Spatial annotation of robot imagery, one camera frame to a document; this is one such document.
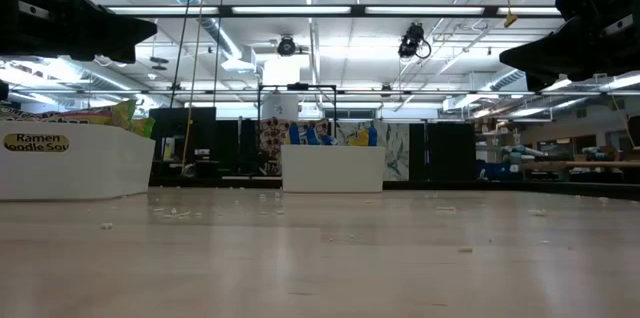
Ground silver ventilation duct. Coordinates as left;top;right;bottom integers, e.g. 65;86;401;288
142;0;261;74

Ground blue crate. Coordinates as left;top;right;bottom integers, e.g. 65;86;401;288
477;160;522;182

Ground black table frame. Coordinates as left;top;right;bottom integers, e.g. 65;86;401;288
149;179;640;203

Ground white box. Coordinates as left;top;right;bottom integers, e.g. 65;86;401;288
262;93;300;120

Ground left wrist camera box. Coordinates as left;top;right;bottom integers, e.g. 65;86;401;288
17;1;52;20

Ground white bin with ramen label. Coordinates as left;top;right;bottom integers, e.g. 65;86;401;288
0;120;157;202

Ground thin black overhead rail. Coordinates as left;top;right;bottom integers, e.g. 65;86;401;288
0;88;640;96

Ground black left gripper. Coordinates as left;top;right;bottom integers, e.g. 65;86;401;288
0;0;159;64

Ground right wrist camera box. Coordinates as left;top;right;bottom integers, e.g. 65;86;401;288
602;14;637;38

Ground brown circle patterned panel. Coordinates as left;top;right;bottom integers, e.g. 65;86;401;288
258;116;331;178

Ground black tube stand frame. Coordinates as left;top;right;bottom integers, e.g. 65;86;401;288
257;82;338;179

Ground leaf patterned panel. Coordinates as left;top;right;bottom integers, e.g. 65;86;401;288
335;120;411;183

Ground black overhead camera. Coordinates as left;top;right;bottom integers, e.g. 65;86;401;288
398;21;433;61

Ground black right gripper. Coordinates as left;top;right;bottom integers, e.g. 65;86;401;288
499;0;640;92

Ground wooden bench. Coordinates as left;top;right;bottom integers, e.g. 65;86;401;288
519;159;640;170

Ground black panel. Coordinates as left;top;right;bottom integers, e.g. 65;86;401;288
409;121;477;183

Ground overhead rig crossbar with lights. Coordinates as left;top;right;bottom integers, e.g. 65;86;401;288
102;4;564;20

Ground round black ceiling fixture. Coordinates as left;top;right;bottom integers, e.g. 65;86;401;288
276;34;298;58

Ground black hanging cable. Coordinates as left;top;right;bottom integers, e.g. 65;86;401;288
168;0;198;109
213;0;228;108

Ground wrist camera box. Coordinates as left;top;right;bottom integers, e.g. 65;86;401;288
17;1;52;20
602;14;637;38

